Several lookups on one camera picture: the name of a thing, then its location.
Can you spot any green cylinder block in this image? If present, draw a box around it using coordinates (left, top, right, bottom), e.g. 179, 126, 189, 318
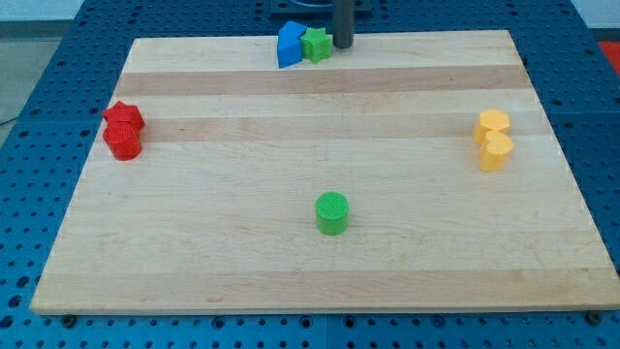
315, 191, 350, 236

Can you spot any green star block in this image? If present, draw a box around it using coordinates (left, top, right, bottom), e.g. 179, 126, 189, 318
300, 27, 331, 63

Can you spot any red star block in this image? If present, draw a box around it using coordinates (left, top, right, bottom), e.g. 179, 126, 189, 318
102, 101, 145, 133

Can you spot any wooden board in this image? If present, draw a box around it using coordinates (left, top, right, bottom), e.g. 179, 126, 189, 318
31, 30, 619, 315

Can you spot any blue crescent block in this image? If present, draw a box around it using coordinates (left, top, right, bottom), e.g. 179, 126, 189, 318
277, 21, 307, 69

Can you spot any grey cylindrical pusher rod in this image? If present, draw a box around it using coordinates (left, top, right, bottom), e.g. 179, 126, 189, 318
332, 0, 355, 49

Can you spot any red cylinder block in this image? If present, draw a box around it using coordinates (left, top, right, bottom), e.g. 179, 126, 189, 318
103, 122, 141, 161

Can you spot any yellow heart block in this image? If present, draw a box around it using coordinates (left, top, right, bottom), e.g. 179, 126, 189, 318
480, 131, 514, 173

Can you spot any yellow hexagon block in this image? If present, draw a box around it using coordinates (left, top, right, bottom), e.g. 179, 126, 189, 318
473, 109, 511, 144

